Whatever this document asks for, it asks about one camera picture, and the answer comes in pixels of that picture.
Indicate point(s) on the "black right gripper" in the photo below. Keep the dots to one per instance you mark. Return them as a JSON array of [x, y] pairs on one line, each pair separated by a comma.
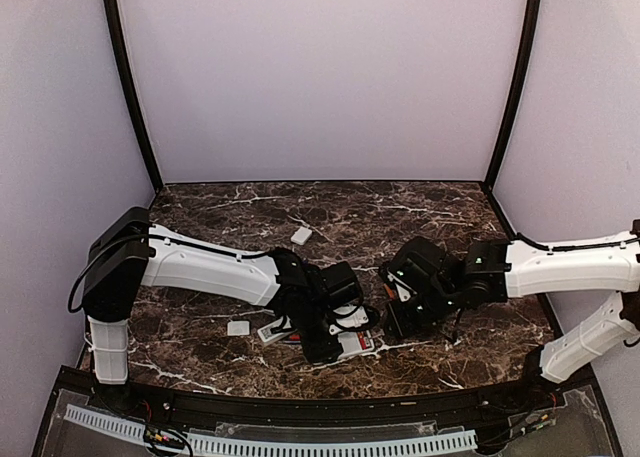
[[396, 325]]

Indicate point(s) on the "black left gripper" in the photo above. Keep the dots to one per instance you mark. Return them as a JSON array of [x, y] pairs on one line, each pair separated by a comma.
[[317, 353]]

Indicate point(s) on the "white remote face down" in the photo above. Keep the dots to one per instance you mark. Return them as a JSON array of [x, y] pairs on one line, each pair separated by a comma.
[[350, 345]]

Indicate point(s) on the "red black battery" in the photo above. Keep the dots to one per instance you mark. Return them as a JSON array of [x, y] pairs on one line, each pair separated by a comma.
[[365, 340]]

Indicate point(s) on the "small white buttoned remote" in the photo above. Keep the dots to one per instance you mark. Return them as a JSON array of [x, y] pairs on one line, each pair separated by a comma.
[[273, 332]]

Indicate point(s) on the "curved white battery cover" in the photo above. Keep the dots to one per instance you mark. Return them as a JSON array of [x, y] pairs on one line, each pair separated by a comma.
[[239, 328]]

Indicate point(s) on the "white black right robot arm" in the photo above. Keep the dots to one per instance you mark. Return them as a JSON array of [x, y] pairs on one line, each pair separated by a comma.
[[426, 284]]

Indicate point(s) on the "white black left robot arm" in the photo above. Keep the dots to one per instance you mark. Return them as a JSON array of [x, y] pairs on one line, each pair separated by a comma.
[[316, 303]]

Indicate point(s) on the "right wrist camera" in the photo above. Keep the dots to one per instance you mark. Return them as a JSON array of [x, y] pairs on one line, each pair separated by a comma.
[[395, 288]]

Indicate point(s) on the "black front rail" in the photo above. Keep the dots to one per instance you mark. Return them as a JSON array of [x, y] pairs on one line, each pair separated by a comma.
[[483, 405]]

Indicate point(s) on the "black right corner post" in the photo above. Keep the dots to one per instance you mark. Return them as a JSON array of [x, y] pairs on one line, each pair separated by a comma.
[[514, 95]]

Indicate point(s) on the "black corner post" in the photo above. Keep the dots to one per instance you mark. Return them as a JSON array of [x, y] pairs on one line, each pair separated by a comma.
[[514, 95], [128, 87]]

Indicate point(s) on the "white slotted cable duct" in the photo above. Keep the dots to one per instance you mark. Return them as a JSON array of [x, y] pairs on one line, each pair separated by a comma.
[[245, 440]]

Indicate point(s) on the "black left corner post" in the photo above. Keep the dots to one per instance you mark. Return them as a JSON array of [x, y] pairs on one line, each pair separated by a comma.
[[128, 87]]

